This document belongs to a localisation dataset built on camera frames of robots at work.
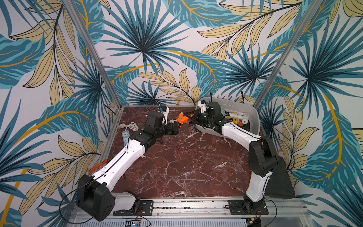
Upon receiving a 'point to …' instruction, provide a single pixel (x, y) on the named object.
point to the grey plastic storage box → (253, 125)
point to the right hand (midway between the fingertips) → (186, 114)
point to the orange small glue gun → (182, 119)
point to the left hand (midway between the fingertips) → (173, 125)
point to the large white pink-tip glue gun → (243, 116)
